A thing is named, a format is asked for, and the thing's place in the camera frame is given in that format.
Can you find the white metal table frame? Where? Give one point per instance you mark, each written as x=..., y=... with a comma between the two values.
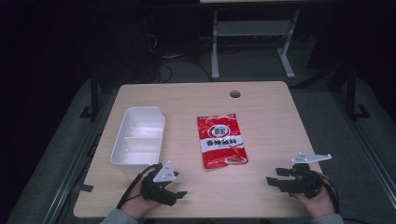
x=249, y=28

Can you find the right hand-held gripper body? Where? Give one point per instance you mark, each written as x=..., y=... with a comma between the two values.
x=303, y=180

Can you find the black table edge bracket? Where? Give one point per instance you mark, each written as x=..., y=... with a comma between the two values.
x=84, y=188

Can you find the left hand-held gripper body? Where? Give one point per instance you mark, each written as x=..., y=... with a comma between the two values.
x=158, y=189

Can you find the white divided plastic container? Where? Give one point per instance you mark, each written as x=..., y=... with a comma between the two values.
x=140, y=141

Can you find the red seasoning packet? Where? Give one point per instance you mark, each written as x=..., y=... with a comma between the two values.
x=222, y=141

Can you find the person's left hand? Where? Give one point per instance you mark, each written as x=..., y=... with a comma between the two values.
x=137, y=202

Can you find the black metal stand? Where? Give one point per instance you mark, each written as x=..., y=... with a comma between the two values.
x=351, y=93
x=93, y=99

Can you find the person's right hand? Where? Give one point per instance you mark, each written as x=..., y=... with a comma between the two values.
x=314, y=205

